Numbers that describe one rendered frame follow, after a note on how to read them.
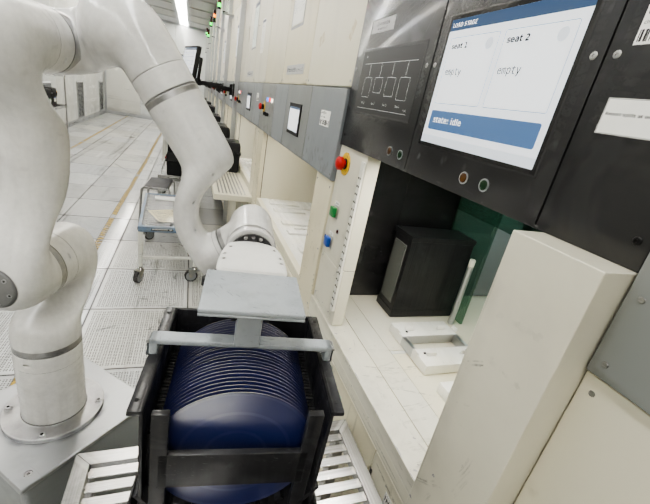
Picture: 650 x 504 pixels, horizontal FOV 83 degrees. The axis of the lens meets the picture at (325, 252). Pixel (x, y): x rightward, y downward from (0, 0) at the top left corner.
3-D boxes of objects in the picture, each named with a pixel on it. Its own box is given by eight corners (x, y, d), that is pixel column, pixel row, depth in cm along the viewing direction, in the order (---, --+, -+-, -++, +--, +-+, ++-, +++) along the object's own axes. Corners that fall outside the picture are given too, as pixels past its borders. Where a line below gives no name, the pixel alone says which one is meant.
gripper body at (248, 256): (278, 275, 64) (283, 310, 54) (217, 269, 62) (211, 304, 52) (284, 235, 61) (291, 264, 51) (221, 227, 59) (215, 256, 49)
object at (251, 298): (297, 414, 70) (331, 264, 58) (314, 530, 51) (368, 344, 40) (159, 414, 64) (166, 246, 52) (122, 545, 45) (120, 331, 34)
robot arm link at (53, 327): (-7, 354, 71) (-27, 239, 62) (57, 305, 88) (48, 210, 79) (59, 363, 72) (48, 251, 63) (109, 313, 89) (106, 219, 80)
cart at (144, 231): (141, 237, 359) (141, 189, 342) (197, 239, 379) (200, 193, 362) (132, 285, 277) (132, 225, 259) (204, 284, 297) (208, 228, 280)
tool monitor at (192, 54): (179, 86, 363) (181, 45, 349) (231, 96, 381) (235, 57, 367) (178, 86, 327) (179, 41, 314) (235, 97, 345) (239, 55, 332)
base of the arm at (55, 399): (-20, 414, 79) (-35, 343, 72) (72, 368, 95) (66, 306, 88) (33, 460, 72) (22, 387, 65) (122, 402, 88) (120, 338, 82)
